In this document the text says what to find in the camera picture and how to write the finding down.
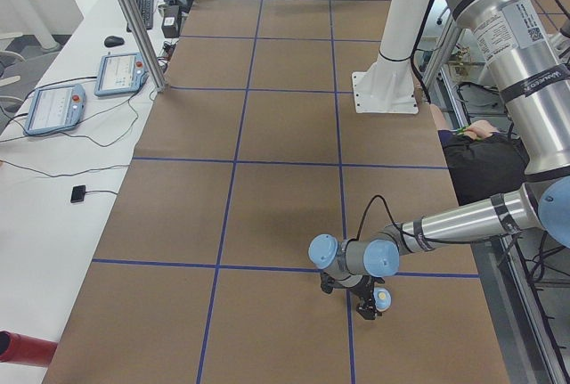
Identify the aluminium frame post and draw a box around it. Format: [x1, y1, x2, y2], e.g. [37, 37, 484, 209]
[118, 0, 167, 93]

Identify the blue and cream bell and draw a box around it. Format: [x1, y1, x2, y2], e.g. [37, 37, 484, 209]
[373, 287, 392, 313]

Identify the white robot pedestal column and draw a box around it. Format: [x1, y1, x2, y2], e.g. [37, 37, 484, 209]
[352, 0, 430, 114]

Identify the small black square device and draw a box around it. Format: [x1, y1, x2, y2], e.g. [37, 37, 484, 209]
[70, 184, 86, 204]

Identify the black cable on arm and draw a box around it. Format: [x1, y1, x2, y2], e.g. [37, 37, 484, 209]
[346, 194, 437, 247]

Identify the black keyboard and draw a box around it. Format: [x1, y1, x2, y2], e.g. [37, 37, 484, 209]
[134, 0, 154, 30]

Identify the blue teach pendant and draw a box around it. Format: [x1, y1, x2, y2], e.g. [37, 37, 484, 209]
[23, 84, 86, 136]
[94, 53, 148, 97]

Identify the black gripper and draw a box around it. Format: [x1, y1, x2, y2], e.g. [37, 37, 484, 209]
[348, 276, 382, 319]

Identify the near blue teach pendant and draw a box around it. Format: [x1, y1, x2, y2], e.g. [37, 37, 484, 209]
[23, 84, 86, 136]

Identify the black computer mouse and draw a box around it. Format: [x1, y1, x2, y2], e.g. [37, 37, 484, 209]
[103, 36, 125, 48]

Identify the black power adapter box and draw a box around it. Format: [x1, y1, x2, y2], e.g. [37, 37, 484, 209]
[161, 5, 182, 38]

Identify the far blue teach pendant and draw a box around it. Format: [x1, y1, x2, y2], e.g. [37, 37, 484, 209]
[94, 53, 148, 97]

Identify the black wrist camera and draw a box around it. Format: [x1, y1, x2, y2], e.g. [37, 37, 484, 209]
[320, 271, 346, 294]

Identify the red cylinder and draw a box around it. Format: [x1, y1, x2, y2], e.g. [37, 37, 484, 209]
[1, 331, 58, 367]

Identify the seated person in black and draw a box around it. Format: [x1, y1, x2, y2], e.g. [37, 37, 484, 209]
[430, 104, 529, 205]

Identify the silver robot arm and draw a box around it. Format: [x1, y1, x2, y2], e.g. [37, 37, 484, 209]
[308, 0, 569, 320]

